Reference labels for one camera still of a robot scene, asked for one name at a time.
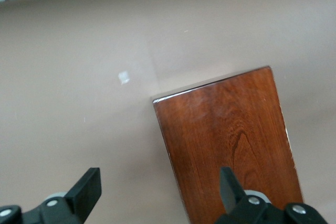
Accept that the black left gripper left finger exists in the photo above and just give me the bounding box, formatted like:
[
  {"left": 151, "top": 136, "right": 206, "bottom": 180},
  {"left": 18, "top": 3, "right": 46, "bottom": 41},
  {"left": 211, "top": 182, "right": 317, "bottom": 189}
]
[{"left": 0, "top": 167, "right": 102, "bottom": 224}]

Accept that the dark brown wooden drawer cabinet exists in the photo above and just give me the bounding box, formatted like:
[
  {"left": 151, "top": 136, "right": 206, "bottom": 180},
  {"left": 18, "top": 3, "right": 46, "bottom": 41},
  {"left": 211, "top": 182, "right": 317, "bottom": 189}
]
[{"left": 152, "top": 66, "right": 306, "bottom": 224}]

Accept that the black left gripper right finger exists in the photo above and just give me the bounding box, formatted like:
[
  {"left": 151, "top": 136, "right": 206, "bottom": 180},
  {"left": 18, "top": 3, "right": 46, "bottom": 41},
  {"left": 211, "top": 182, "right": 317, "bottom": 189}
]
[{"left": 214, "top": 166, "right": 328, "bottom": 224}]

